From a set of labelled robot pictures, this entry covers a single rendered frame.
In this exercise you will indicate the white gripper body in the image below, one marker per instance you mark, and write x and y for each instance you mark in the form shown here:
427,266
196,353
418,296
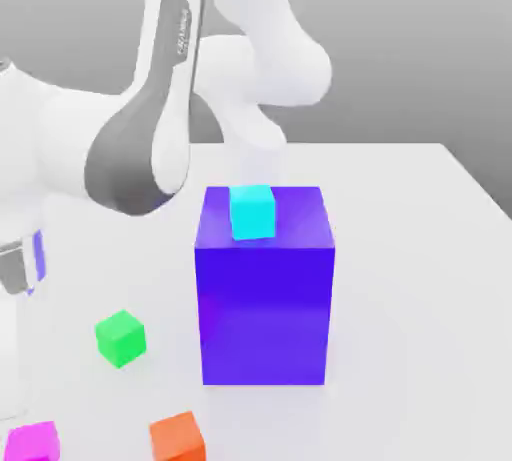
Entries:
12,353

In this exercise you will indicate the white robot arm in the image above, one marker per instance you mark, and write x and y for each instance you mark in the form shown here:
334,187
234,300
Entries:
120,157

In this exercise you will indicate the small magenta cube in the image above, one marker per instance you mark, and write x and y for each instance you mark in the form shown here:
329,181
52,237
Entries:
32,443

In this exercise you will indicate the small green cube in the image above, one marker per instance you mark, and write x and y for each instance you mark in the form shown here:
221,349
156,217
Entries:
120,339

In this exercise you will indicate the small orange cube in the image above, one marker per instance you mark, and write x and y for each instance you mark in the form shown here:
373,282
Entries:
176,439

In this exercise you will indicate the small cyan cube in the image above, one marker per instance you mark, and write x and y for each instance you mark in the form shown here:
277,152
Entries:
252,213

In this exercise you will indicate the large blue box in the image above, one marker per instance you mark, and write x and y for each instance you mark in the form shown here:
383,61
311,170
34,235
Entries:
264,309

